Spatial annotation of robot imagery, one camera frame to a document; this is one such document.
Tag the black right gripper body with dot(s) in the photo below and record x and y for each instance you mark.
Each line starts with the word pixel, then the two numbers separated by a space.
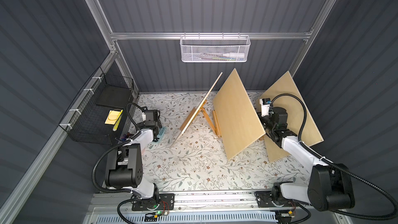
pixel 269 129

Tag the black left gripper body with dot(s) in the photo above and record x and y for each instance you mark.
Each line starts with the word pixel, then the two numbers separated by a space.
pixel 157 129

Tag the wooden easel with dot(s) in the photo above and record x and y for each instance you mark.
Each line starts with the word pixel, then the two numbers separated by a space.
pixel 206 119
pixel 216 124

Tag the large plywood board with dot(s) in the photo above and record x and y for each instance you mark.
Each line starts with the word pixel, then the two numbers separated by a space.
pixel 311 134

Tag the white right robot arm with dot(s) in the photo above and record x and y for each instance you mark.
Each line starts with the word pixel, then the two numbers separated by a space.
pixel 328 189

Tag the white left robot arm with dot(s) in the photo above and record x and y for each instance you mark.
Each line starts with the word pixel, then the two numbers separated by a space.
pixel 124 168

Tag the teal desk calculator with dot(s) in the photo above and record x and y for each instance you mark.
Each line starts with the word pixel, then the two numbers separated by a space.
pixel 160 135

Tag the pink cup with markers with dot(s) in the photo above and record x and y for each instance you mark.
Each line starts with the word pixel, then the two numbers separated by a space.
pixel 126 138

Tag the yellow sticky note pad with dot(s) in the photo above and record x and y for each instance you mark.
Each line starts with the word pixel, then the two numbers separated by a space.
pixel 113 116

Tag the black tray in basket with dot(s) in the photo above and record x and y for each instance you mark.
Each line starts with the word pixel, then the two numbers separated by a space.
pixel 114 97

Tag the white tube in basket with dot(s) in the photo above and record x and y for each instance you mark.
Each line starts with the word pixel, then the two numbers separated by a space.
pixel 234 56

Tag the black wire wall basket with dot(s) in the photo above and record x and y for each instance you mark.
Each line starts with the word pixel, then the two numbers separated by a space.
pixel 85 121

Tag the white wire mesh basket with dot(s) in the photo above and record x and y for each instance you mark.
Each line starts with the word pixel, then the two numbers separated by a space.
pixel 210 48

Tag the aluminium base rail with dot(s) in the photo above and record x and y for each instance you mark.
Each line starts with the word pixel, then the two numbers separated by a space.
pixel 196 201

